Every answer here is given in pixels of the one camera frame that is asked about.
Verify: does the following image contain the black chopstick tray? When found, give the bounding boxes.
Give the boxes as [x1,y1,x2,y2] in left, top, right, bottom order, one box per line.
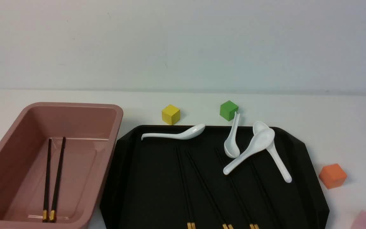
[214,147,259,229]
[186,150,232,229]
[175,146,196,229]
[240,153,280,229]

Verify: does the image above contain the yellow cube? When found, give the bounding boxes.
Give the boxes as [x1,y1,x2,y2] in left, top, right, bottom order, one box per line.
[161,104,181,126]

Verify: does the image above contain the white spoon far left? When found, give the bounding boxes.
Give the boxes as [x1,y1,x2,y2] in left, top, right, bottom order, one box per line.
[141,124,206,140]

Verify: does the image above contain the green cube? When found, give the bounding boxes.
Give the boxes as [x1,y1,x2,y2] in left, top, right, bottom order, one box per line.
[220,100,239,121]

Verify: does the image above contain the white spoon upright middle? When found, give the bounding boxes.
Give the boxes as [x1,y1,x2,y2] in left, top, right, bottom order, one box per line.
[224,111,240,158]

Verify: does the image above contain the black plastic tray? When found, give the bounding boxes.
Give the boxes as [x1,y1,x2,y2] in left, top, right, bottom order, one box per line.
[100,126,330,229]

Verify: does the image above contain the white spoon right underneath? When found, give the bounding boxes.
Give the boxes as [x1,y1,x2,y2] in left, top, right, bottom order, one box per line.
[253,121,292,184]

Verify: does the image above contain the white spoon diagonal top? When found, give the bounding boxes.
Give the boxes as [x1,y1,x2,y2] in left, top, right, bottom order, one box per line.
[223,128,275,175]

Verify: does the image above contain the orange cube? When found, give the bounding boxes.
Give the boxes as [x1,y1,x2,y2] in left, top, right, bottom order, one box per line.
[318,163,348,189]

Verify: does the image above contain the black chopstick in bin right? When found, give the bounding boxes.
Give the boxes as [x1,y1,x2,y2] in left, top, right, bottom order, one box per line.
[50,137,66,223]

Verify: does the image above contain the black chopstick in bin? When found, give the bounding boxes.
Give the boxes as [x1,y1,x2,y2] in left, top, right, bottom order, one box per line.
[50,137,66,223]
[42,139,52,223]

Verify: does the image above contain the black chopstick in bin left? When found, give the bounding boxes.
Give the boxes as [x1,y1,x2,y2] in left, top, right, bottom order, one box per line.
[42,139,52,223]

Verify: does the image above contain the pink plastic bin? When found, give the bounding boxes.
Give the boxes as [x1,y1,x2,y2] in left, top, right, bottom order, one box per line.
[0,102,123,229]

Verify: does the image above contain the pink block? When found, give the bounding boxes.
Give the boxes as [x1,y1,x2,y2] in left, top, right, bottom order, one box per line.
[350,210,366,229]

